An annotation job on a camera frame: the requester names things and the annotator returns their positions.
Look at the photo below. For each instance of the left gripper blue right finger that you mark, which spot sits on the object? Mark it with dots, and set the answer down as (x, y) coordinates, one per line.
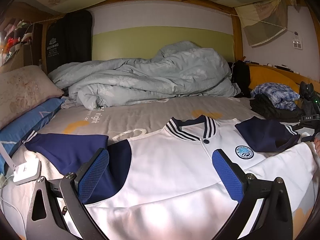
(231, 175)

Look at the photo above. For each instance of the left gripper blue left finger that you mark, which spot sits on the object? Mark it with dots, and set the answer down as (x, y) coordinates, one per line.
(89, 174)

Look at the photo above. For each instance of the white and navy varsity jacket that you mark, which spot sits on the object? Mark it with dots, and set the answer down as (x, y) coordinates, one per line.
(174, 161)

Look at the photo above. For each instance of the blue plaid folded shirt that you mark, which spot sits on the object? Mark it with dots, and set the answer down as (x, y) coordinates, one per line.
(281, 96)

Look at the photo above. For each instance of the black folded garment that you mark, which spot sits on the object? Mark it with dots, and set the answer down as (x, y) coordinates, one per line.
(262, 105)

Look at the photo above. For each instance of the white power adapter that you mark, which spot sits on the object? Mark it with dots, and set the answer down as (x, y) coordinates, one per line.
(27, 172)

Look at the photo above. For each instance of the black backpack by headboard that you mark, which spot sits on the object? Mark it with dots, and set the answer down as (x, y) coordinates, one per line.
(241, 76)

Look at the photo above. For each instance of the blue patterned pillow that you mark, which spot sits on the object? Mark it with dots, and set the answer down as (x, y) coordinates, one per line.
(18, 130)

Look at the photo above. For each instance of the beige floral pillow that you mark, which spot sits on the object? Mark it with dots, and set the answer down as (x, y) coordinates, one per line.
(24, 89)

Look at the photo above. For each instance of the light grey floral duvet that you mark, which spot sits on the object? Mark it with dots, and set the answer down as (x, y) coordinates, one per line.
(177, 70)

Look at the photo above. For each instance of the black hanging bag with logo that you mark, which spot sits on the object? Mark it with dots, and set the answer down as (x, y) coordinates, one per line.
(69, 39)

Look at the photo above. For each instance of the white wall socket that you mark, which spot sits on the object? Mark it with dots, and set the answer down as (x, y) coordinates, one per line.
(297, 44)

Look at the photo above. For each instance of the wooden bed frame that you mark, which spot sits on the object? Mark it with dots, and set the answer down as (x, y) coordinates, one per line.
(236, 25)

